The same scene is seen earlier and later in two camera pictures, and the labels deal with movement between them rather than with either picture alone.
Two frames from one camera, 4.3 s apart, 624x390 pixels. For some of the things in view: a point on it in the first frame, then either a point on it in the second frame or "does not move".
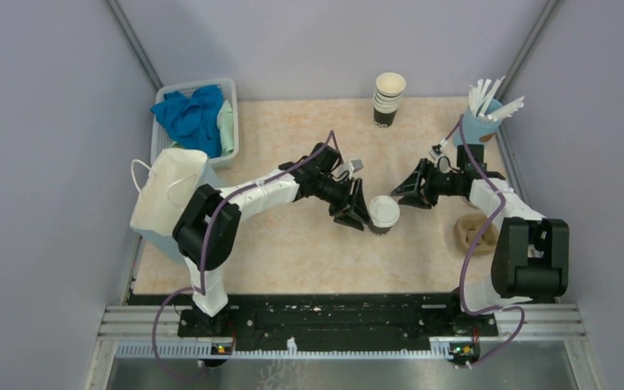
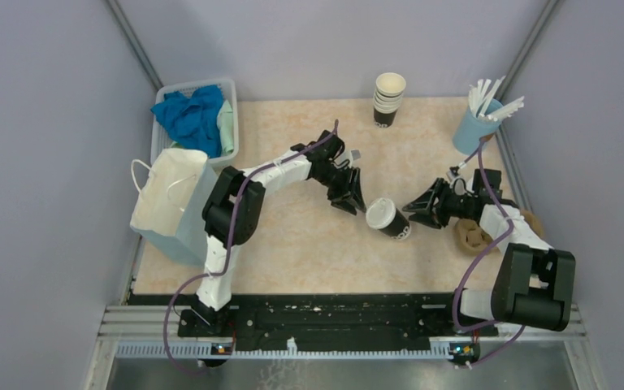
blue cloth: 192,122 does not move
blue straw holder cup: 476,127 does not move
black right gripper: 411,188 -> 425,203
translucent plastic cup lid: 384,211 does not move
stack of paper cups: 389,88 does not move
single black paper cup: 378,230 -> 400,228
